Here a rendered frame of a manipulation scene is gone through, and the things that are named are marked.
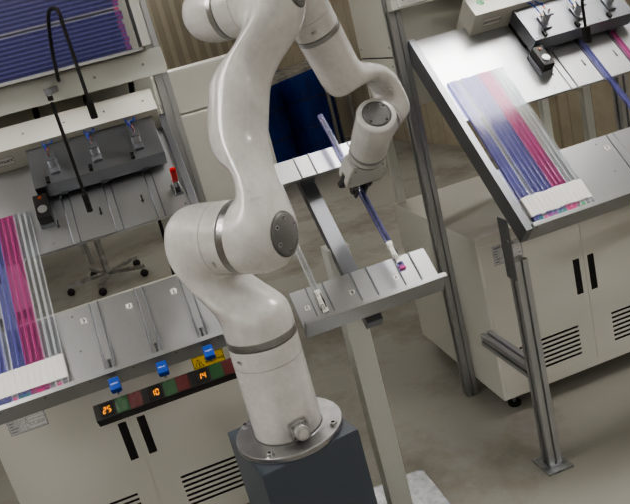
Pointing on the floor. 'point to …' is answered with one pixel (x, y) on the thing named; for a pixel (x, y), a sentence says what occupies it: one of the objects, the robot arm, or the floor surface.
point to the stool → (106, 270)
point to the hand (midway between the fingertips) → (358, 187)
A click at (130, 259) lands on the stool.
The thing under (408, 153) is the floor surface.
